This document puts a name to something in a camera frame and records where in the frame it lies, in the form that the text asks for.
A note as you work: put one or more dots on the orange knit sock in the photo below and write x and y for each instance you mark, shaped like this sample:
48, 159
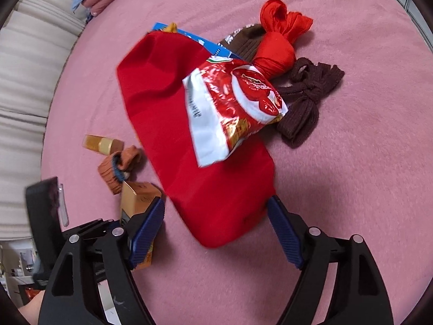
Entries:
111, 172

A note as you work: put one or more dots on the dark brown knit scarf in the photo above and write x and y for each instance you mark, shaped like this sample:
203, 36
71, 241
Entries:
301, 115

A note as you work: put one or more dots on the pink blanket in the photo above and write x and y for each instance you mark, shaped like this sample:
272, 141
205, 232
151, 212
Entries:
338, 176

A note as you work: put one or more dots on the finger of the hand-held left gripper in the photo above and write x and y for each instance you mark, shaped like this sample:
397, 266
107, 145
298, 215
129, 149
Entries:
94, 226

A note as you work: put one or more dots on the small gold bottle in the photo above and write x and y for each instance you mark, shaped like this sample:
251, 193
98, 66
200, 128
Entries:
101, 144

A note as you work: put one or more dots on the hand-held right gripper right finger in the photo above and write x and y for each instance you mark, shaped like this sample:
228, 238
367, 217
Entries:
284, 233

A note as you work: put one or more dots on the orange carton box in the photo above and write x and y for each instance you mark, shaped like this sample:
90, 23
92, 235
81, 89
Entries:
138, 196

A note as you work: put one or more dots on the blue packet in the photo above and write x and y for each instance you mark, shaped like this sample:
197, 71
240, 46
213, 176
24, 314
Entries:
216, 49

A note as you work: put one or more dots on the person's left forearm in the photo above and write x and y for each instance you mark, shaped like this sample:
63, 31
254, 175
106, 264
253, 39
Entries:
32, 311

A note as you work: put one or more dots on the red and white snack packet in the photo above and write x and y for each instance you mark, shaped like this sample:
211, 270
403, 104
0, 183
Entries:
243, 108

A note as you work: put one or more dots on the cream ribbed quilt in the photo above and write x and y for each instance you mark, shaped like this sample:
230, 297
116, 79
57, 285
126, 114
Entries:
23, 91

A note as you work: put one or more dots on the red knotted sock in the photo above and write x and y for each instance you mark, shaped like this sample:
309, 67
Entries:
274, 50

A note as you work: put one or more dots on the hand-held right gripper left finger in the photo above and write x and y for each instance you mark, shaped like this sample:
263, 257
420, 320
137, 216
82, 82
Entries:
145, 230

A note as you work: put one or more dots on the red cloth bag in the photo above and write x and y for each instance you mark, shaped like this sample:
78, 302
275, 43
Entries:
162, 91

